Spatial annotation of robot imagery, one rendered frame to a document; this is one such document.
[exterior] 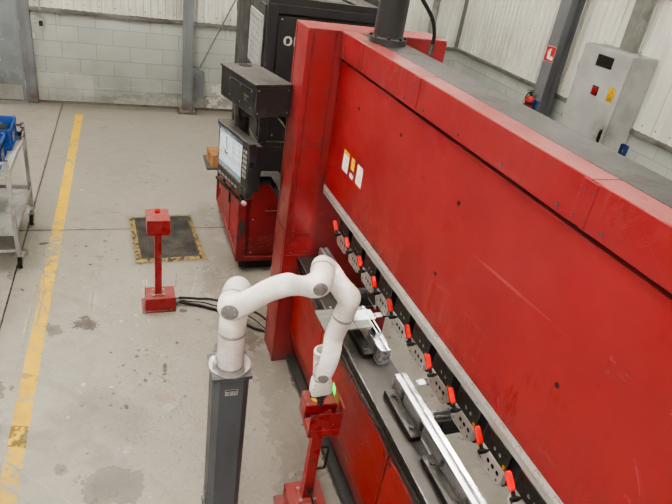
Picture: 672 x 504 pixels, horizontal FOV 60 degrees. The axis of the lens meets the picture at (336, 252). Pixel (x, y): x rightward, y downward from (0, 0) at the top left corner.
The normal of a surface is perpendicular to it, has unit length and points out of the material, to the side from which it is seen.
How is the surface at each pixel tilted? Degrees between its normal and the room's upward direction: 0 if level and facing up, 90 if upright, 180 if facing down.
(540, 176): 90
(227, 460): 90
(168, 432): 0
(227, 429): 90
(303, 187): 90
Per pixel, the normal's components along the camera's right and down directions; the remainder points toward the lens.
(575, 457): -0.94, 0.04
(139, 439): 0.14, -0.86
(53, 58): 0.30, 0.50
